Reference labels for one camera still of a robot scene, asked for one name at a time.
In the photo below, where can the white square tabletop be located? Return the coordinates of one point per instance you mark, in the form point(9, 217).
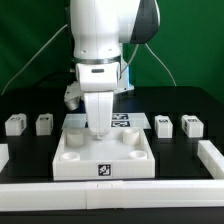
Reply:
point(122, 154)

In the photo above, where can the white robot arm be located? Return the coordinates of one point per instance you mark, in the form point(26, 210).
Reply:
point(99, 27)

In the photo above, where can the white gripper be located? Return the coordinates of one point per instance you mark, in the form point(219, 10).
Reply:
point(98, 83)

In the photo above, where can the white left fence bar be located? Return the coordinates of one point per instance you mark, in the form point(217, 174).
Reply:
point(4, 155)

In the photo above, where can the white front fence bar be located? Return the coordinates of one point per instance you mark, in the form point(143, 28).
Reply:
point(111, 194)

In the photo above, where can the white marker sheet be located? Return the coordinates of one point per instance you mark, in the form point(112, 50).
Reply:
point(73, 121)

